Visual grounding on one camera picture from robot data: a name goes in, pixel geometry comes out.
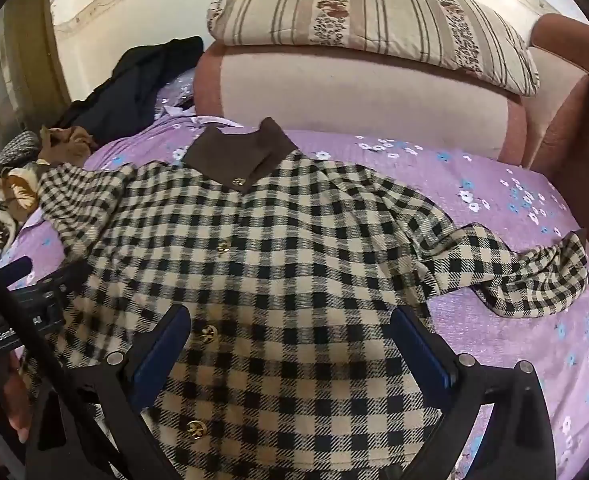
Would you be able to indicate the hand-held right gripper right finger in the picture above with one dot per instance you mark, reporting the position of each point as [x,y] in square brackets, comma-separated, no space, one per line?
[417,347]

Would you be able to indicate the striped floral pillow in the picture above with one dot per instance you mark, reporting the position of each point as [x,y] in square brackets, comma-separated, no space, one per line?
[374,15]

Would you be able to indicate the person's left hand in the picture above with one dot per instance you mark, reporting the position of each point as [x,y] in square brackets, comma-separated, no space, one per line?
[17,400]

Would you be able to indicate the pink headboard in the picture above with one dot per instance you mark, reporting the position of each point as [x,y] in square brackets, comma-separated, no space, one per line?
[569,125]

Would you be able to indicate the dark navy clothes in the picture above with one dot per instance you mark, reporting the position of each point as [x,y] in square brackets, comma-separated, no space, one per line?
[124,95]

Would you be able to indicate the wooden wardrobe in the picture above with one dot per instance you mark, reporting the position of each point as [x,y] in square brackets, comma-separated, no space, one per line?
[19,60]

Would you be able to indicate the brown garment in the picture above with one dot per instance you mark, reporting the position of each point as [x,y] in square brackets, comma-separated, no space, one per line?
[69,145]

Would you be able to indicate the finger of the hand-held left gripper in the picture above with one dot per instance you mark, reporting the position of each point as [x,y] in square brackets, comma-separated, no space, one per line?
[14,270]
[64,280]

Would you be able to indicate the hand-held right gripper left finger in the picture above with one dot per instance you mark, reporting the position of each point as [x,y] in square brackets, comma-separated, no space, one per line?
[157,355]

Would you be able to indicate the lilac shirt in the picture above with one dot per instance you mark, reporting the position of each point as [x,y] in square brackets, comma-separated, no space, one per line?
[209,121]

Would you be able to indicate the beige black checked coat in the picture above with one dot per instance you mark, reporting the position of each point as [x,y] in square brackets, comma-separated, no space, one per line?
[284,270]

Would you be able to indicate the purple floral bed sheet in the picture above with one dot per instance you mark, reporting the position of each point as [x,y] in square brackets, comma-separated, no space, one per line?
[514,320]

